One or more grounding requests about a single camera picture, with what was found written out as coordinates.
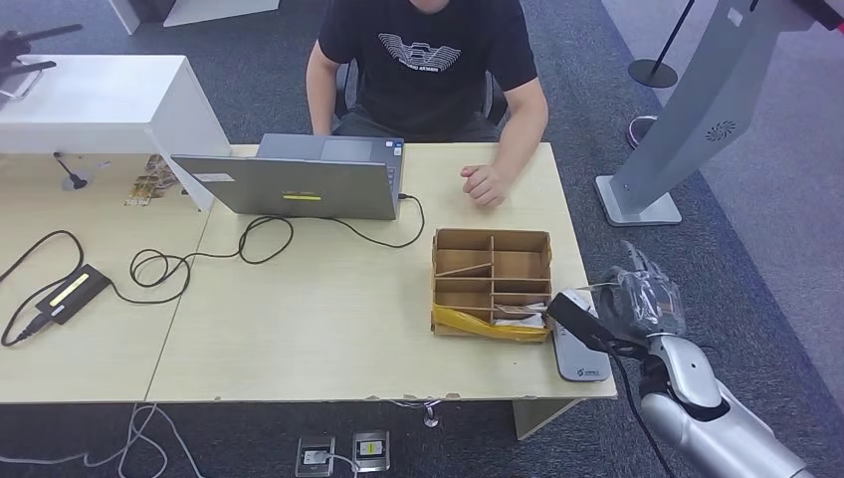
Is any person's left hand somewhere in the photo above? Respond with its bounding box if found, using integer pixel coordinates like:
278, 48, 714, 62
459, 163, 509, 209

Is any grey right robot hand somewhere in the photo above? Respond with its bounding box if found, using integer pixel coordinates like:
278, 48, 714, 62
596, 240, 687, 341

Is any white card reader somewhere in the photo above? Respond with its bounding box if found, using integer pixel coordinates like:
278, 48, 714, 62
550, 320, 612, 384

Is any person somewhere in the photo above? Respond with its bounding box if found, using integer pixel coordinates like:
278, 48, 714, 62
305, 0, 549, 209

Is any brown divider box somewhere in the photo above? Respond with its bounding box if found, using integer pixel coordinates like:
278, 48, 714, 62
430, 227, 553, 345

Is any yellow plastic film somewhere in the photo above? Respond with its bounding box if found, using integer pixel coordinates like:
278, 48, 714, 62
431, 304, 549, 343

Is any light wood desk leg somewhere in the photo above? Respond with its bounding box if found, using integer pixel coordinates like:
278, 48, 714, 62
513, 398, 581, 442

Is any grey laptop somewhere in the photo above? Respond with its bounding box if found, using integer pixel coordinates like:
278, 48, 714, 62
169, 132, 405, 222

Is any grey kiosk stand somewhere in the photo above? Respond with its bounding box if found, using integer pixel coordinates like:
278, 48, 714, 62
593, 0, 844, 229

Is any chrome hook fixture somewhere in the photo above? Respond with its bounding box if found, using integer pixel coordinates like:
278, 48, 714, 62
388, 397, 444, 430

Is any floor socket with plug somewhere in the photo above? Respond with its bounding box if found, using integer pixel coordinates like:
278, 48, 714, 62
295, 435, 336, 478

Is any white furniture base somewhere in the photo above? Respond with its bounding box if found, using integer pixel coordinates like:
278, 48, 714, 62
106, 0, 282, 36

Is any white counter block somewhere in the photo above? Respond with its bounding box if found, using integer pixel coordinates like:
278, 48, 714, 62
0, 54, 232, 212

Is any black desk antenna stand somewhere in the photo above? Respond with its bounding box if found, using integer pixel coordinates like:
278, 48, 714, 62
52, 151, 91, 192

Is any black power adapter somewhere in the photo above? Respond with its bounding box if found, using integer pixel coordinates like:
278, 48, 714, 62
34, 263, 112, 326

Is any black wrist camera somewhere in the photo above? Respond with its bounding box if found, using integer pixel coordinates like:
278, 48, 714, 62
545, 289, 618, 355

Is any black laptop power cable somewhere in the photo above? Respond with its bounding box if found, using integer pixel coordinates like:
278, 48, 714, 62
108, 192, 427, 307

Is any black camera cable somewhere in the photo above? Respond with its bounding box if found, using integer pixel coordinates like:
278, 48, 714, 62
609, 343, 681, 478

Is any black stanchion post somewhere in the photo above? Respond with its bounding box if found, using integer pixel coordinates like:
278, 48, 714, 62
626, 0, 697, 91

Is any white plug cable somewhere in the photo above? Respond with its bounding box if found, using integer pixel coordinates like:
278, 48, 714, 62
310, 448, 362, 478

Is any white floor cable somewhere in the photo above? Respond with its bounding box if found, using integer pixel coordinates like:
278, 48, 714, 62
130, 403, 206, 478
0, 403, 159, 466

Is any black mains cord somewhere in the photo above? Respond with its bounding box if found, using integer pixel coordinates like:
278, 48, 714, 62
0, 229, 86, 349

